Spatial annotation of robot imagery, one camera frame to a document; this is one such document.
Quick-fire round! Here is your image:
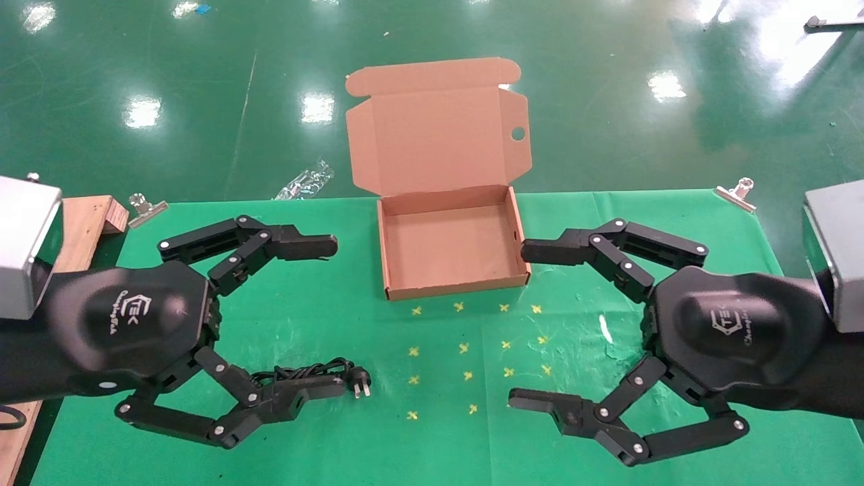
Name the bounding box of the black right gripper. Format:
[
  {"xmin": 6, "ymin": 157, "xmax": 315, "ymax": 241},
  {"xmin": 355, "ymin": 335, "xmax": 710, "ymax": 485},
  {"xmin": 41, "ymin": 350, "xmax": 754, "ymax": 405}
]
[{"xmin": 508, "ymin": 217, "xmax": 864, "ymax": 468}]

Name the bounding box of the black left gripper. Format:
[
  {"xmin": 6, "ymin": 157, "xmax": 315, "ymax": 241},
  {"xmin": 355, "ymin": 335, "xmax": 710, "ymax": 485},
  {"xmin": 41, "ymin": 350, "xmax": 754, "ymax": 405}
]
[{"xmin": 0, "ymin": 215, "xmax": 348, "ymax": 450}]

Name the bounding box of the black power cable with plug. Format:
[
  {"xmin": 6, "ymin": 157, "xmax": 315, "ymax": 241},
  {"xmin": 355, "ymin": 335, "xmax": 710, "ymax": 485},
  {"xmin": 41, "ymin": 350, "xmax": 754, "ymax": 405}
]
[{"xmin": 253, "ymin": 358, "xmax": 373, "ymax": 400}]

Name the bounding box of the open brown cardboard box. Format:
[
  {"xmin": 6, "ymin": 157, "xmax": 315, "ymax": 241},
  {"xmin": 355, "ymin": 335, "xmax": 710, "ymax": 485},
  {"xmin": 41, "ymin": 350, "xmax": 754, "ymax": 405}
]
[{"xmin": 344, "ymin": 57, "xmax": 534, "ymax": 302}]

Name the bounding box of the clear plastic wrapper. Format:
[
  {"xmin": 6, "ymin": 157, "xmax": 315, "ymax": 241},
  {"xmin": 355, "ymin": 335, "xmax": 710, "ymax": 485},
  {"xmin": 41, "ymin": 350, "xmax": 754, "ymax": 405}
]
[{"xmin": 273, "ymin": 160, "xmax": 335, "ymax": 201}]

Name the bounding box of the green table cloth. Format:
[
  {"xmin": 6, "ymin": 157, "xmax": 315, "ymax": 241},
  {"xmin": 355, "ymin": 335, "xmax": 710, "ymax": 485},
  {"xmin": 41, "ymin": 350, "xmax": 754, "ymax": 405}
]
[{"xmin": 30, "ymin": 190, "xmax": 864, "ymax": 486}]

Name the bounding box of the silver binder clip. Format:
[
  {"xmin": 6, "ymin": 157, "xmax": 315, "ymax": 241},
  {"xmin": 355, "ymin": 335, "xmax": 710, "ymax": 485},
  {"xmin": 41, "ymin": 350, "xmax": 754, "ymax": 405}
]
[
  {"xmin": 128, "ymin": 194, "xmax": 168, "ymax": 229},
  {"xmin": 714, "ymin": 178, "xmax": 757, "ymax": 213}
]

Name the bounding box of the wooden board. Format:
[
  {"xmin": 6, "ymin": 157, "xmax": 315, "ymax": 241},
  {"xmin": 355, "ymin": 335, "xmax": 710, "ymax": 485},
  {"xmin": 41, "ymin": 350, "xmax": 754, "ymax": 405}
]
[{"xmin": 0, "ymin": 196, "xmax": 129, "ymax": 486}]

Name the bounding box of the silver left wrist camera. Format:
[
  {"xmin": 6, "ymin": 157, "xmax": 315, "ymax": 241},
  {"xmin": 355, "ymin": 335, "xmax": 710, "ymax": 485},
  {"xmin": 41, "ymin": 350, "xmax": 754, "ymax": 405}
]
[{"xmin": 0, "ymin": 174, "xmax": 65, "ymax": 321}]

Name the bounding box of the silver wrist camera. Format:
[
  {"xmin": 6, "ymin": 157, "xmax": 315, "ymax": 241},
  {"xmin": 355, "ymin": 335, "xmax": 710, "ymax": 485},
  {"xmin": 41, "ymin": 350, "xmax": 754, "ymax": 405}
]
[
  {"xmin": 802, "ymin": 179, "xmax": 864, "ymax": 335},
  {"xmin": 0, "ymin": 174, "xmax": 65, "ymax": 321}
]

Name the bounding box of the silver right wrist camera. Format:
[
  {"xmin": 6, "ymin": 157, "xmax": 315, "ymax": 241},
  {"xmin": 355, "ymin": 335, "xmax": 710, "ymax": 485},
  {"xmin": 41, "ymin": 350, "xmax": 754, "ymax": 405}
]
[{"xmin": 802, "ymin": 179, "xmax": 864, "ymax": 335}]

